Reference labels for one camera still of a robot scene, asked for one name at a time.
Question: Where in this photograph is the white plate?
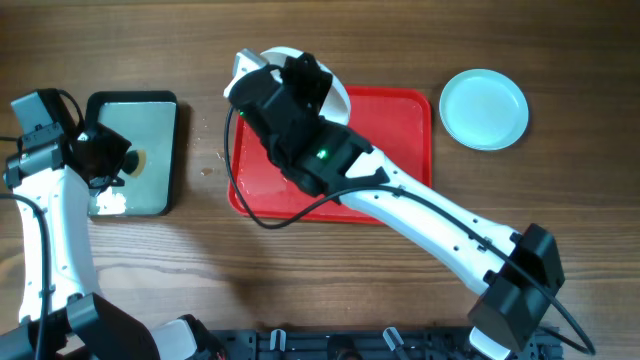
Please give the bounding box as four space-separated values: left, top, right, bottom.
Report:
260 46 351 126

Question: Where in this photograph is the green yellow sponge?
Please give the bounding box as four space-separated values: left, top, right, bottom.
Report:
121 150 147 178

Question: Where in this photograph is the light blue plate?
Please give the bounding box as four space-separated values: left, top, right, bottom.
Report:
439 69 530 151

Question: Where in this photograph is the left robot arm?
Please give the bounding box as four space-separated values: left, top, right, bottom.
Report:
1 88 229 359

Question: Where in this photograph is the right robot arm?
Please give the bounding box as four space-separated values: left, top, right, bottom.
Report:
224 47 565 359

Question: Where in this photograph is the black water tray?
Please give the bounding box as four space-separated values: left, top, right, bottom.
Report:
86 90 179 217

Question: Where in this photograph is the red plastic tray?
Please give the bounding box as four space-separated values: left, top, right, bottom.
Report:
228 86 432 220

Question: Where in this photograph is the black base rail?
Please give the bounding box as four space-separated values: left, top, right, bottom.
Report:
209 327 564 360

